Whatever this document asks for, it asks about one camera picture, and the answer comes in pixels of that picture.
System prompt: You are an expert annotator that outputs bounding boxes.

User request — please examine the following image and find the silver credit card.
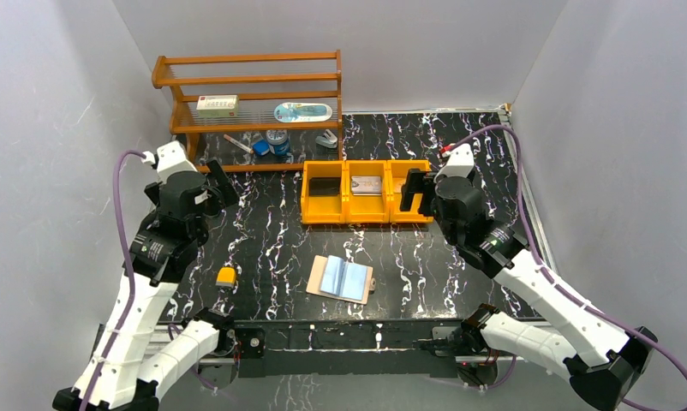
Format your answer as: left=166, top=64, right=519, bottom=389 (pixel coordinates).
left=350, top=176, right=383, bottom=196

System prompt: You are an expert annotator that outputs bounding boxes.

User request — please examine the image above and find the beige card holder wallet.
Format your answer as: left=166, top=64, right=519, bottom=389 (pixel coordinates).
left=306, top=255, right=375, bottom=305

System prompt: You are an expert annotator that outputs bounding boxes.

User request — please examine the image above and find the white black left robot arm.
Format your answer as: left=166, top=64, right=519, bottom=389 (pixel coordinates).
left=52, top=140, right=242, bottom=410

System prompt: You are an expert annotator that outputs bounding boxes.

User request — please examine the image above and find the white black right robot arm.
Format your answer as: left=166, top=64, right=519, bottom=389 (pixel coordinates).
left=400, top=145, right=652, bottom=410

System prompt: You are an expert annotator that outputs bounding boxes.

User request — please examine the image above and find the gold credit card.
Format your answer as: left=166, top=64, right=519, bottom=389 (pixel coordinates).
left=391, top=178, right=406, bottom=194

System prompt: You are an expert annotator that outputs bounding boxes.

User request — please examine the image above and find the black credit card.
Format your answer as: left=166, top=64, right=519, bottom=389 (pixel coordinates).
left=308, top=177, right=341, bottom=197

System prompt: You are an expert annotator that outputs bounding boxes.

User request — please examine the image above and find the right yellow bin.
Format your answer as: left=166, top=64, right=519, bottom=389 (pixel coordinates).
left=387, top=159, right=433, bottom=223

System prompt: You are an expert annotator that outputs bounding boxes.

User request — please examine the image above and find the yellow bin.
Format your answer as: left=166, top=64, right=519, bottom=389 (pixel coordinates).
left=387, top=159, right=433, bottom=223
left=342, top=160, right=391, bottom=223
left=301, top=160, right=346, bottom=224

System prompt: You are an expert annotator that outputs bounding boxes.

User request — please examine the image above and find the white marker pen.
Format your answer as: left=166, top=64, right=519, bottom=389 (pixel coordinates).
left=223, top=134, right=254, bottom=153

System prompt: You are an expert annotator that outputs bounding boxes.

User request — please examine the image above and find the small blue cube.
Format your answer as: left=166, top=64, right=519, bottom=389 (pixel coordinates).
left=252, top=140, right=270, bottom=157

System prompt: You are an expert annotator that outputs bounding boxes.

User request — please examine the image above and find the middle yellow bin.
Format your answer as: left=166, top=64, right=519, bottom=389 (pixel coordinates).
left=342, top=160, right=391, bottom=223

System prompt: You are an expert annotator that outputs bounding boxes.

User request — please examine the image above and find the blue white jar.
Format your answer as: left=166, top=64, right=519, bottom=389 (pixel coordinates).
left=265, top=129, right=290, bottom=157

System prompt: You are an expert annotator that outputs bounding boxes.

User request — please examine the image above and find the wooden shelf rack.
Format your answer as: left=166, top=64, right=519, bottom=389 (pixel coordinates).
left=152, top=51, right=344, bottom=172

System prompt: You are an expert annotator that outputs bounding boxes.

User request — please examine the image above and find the white red box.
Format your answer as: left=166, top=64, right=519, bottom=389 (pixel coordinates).
left=196, top=95, right=239, bottom=118

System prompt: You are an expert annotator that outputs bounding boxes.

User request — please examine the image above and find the small yellow block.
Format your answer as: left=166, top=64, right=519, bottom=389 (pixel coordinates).
left=216, top=266, right=237, bottom=289

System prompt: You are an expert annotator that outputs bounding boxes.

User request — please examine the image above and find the left yellow bin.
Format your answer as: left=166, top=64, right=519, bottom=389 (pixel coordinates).
left=301, top=160, right=346, bottom=224

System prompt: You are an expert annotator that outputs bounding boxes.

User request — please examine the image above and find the blue oval package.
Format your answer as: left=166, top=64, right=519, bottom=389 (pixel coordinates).
left=273, top=102, right=333, bottom=123

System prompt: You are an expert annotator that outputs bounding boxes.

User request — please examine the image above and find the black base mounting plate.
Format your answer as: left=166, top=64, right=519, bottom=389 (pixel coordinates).
left=184, top=319, right=521, bottom=392

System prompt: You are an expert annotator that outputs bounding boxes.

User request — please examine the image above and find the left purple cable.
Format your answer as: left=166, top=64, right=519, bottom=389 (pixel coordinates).
left=76, top=149, right=152, bottom=411

